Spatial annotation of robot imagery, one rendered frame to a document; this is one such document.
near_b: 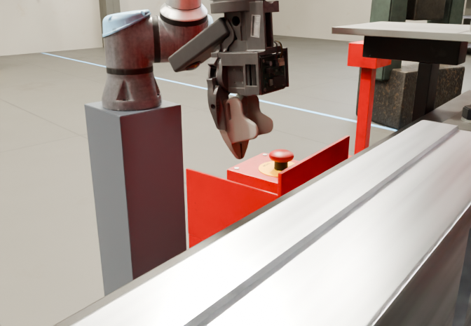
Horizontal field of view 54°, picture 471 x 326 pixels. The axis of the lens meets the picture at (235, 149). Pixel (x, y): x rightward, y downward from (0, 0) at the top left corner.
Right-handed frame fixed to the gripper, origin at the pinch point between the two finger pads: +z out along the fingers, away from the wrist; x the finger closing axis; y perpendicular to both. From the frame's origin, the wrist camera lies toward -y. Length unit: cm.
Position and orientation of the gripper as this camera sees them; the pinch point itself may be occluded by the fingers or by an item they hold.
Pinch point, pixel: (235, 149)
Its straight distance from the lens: 66.4
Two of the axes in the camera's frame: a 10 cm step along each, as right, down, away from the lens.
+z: 0.7, 9.6, 2.7
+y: 8.0, 1.1, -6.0
